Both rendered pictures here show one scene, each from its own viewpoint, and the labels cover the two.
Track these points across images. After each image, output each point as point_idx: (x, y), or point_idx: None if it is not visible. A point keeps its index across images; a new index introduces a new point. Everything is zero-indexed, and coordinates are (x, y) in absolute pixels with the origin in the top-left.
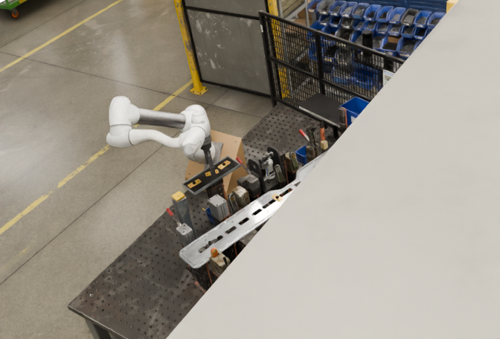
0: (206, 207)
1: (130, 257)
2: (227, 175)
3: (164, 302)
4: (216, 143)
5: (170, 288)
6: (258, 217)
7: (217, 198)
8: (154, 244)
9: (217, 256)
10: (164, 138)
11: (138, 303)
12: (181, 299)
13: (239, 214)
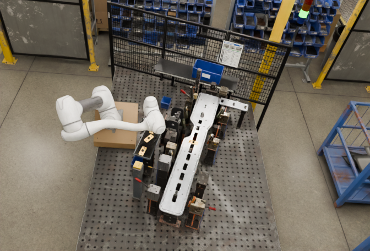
0: (123, 159)
1: (92, 221)
2: (132, 132)
3: (147, 245)
4: (117, 110)
5: (143, 233)
6: (192, 160)
7: (164, 156)
8: (104, 203)
9: (196, 201)
10: (128, 125)
11: None
12: (158, 238)
13: (178, 162)
